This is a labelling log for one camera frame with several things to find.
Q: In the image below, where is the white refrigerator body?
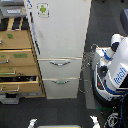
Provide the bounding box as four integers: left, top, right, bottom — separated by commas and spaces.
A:
23, 0, 92, 99

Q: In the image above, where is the white fridge door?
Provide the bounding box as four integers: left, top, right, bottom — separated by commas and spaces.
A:
24, 0, 92, 59

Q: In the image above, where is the white robot base front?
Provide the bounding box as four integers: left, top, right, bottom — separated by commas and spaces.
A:
27, 116, 101, 128

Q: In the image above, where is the green android sticker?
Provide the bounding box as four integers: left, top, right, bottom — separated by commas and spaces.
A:
37, 3, 49, 18

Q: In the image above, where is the wooden drawer cabinet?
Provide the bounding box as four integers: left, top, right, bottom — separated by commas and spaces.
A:
0, 17, 45, 97

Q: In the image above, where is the coiled cable on floor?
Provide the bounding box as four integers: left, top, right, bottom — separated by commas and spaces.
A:
78, 43, 100, 94

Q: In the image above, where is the bottom fridge drawer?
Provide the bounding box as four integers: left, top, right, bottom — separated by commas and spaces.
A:
43, 79, 79, 99

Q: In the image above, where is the grey box on cabinet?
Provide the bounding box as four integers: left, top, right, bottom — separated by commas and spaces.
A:
0, 6, 26, 17

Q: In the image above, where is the middle fridge drawer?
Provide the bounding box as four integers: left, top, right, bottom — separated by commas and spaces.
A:
38, 59, 82, 79

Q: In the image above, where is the fridge drawer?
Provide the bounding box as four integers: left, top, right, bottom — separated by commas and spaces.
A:
38, 59, 82, 79
43, 79, 79, 99

